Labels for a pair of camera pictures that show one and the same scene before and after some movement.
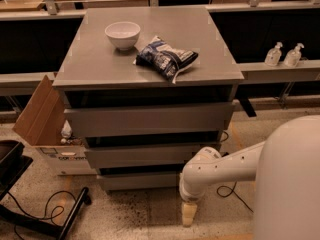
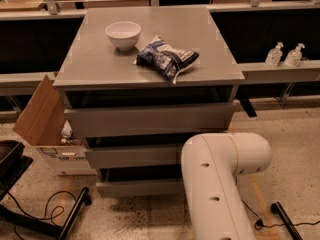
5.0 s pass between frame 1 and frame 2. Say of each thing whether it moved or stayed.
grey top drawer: stayed
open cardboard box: stayed
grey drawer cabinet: stayed
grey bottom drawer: moved
